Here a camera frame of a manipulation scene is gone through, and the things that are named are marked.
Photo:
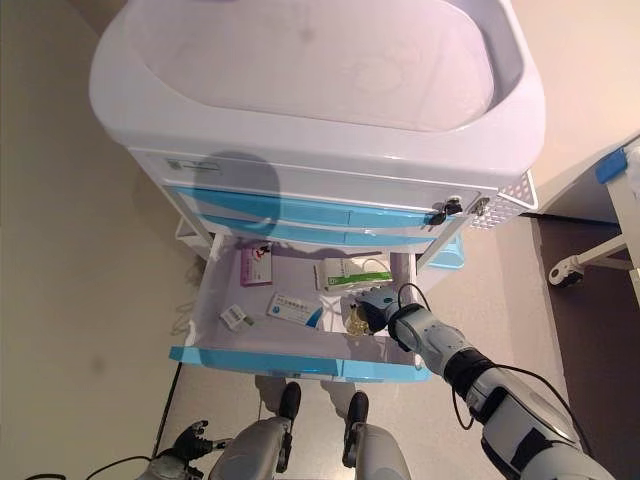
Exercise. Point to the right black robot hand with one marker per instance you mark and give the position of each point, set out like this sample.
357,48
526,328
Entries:
380,302

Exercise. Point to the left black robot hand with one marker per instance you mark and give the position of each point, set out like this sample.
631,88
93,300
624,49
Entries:
192,442

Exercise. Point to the clear bottle of yellow capsules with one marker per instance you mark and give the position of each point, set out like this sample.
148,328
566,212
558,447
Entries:
356,325

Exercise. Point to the blue fronted cart drawer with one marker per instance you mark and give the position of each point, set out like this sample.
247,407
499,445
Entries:
280,342

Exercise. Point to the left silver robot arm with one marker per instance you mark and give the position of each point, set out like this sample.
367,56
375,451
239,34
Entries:
167,467

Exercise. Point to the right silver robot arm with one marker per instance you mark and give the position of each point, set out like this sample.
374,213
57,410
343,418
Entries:
500,410

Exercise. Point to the green white medicine box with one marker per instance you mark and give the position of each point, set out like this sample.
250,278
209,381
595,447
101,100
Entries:
350,275

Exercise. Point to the blue white medicine box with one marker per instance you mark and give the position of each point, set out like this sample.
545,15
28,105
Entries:
292,310

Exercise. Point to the pink white medicine box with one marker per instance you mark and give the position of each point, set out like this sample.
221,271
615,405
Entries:
256,265

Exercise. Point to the black floor strip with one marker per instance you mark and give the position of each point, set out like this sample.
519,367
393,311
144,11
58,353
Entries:
167,405

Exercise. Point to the clear plastic tubing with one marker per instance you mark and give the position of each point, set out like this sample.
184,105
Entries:
331,312

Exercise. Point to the black keys in lock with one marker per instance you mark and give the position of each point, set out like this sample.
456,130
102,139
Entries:
442,210

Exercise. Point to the small green white box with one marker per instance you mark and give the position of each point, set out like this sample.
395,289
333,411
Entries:
235,317

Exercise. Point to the metal cart latch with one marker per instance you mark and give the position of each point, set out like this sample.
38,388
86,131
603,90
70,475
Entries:
480,207

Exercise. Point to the white perforated side basket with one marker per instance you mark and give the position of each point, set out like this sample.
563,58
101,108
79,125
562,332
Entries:
505,205

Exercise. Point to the white medical cart blue drawers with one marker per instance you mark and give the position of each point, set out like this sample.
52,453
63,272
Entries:
300,165

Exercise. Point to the bed caster wheel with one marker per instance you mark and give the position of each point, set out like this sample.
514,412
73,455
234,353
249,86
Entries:
565,274

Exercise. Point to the cart label sticker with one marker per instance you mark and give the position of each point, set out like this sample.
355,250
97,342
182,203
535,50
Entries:
192,165

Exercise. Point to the white hospital bed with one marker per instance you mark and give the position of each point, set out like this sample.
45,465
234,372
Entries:
625,240

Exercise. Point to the blue bed corner bumper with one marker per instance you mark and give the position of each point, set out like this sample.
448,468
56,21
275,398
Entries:
611,166

